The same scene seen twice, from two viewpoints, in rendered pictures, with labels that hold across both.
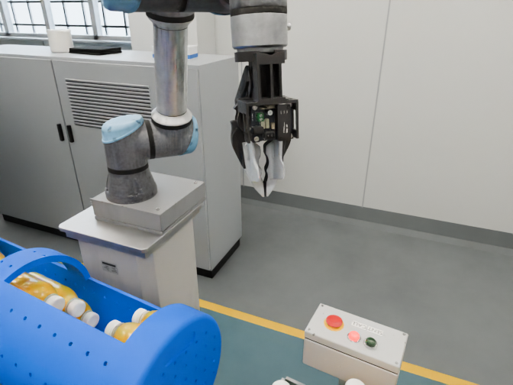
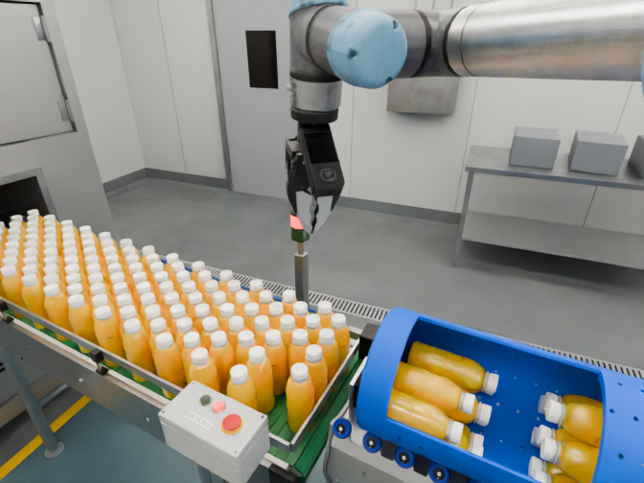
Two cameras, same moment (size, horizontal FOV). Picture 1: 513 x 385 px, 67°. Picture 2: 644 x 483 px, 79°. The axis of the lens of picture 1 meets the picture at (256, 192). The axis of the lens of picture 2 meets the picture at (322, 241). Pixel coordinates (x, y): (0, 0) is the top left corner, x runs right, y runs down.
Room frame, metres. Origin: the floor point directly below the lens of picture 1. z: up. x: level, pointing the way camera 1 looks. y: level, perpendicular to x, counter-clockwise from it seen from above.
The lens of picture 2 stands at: (1.16, 0.00, 1.77)
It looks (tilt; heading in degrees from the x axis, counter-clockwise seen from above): 28 degrees down; 179
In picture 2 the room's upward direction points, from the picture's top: straight up
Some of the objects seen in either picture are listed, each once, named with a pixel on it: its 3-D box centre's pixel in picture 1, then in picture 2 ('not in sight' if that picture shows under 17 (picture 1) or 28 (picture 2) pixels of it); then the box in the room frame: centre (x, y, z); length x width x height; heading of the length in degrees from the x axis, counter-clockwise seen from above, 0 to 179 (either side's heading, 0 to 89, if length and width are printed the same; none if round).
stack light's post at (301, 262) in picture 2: not in sight; (304, 368); (-0.03, -0.06, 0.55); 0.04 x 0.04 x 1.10; 61
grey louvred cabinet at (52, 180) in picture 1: (98, 152); not in sight; (2.81, 1.21, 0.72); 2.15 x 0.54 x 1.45; 67
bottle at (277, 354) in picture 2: not in sight; (275, 363); (0.37, -0.12, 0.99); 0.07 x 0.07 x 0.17
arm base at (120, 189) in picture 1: (130, 178); not in sight; (1.07, 0.38, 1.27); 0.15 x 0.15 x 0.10
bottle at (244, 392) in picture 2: not in sight; (242, 401); (0.50, -0.19, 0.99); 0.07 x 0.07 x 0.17
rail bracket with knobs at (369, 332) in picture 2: not in sight; (372, 346); (0.27, 0.16, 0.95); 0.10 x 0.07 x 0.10; 151
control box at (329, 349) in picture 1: (353, 348); (215, 430); (0.62, -0.22, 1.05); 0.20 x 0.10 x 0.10; 61
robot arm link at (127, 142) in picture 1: (127, 140); not in sight; (1.07, 0.37, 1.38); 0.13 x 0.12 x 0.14; 115
